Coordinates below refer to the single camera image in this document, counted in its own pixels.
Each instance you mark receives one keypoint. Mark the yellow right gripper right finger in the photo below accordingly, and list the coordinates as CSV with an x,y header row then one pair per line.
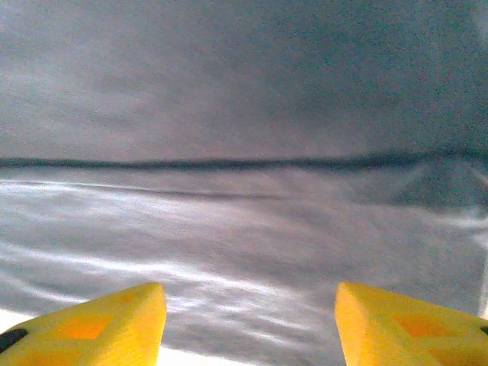
x,y
400,331

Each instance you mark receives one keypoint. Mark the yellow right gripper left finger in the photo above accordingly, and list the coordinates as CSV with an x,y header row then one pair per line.
x,y
95,331

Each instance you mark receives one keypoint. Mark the gray t-shirt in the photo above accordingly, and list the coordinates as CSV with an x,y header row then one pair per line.
x,y
244,114

